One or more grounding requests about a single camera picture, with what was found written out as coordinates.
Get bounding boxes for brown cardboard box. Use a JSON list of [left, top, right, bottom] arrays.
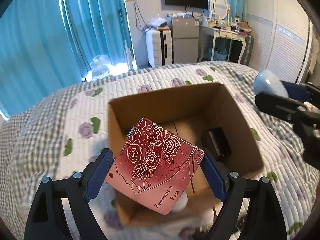
[[108, 82, 263, 227]]

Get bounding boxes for floral quilted bedspread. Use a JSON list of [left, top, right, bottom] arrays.
[[1, 61, 319, 239]]

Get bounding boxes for white plastic bag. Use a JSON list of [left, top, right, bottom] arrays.
[[90, 55, 111, 81]]

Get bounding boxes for light blue round object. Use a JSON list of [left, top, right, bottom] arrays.
[[253, 69, 289, 98]]

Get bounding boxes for white suitcase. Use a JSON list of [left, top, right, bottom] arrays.
[[145, 28, 173, 68]]

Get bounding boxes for white plastic bottle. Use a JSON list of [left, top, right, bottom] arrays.
[[171, 191, 188, 213]]

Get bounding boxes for red rose card box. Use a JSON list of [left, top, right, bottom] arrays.
[[106, 118, 204, 215]]

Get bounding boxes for white dressing table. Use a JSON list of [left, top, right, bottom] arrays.
[[198, 25, 252, 64]]

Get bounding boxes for oval vanity mirror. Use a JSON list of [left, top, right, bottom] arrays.
[[210, 0, 229, 21]]

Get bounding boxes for black object in box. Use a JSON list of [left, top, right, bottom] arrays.
[[201, 127, 232, 162]]

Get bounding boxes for white louvered wardrobe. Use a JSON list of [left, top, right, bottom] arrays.
[[246, 0, 313, 83]]

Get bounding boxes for blue curtains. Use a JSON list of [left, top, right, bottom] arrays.
[[1, 0, 133, 118]]

